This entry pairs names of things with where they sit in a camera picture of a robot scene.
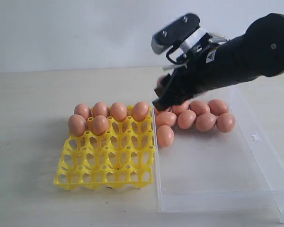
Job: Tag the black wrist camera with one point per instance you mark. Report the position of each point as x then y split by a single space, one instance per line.
183 33

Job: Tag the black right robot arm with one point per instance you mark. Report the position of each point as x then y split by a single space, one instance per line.
257 52

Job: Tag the brown speckled egg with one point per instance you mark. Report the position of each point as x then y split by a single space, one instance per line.
99 125
140 111

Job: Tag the clear plastic container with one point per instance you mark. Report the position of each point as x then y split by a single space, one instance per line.
211 170

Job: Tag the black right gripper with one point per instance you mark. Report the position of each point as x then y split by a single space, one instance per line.
204 72

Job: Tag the yellow plastic egg tray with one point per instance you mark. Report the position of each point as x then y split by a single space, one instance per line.
124 154

